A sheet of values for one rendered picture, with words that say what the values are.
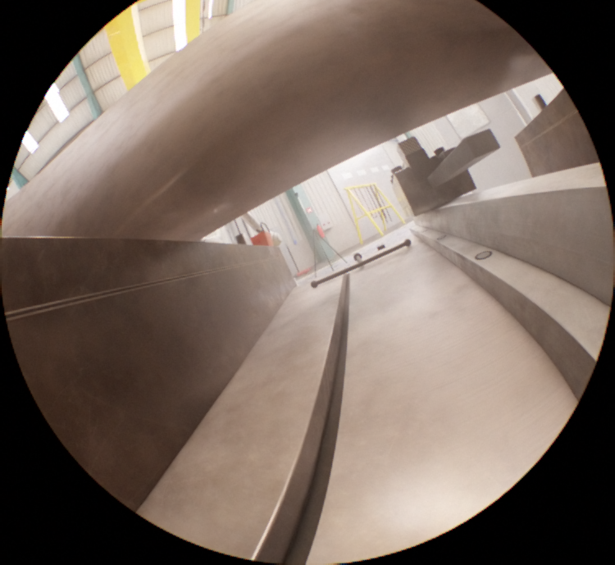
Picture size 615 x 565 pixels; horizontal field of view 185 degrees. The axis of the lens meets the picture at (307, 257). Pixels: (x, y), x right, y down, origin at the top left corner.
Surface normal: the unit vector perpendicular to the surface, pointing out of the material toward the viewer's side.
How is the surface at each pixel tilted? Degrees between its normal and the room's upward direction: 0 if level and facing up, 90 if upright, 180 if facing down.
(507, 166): 90
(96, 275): 90
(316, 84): 135
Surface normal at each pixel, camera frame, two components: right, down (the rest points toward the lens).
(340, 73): 0.07, 0.76
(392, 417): -0.42, -0.91
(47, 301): 0.90, -0.42
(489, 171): -0.86, 0.40
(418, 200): -0.40, 0.20
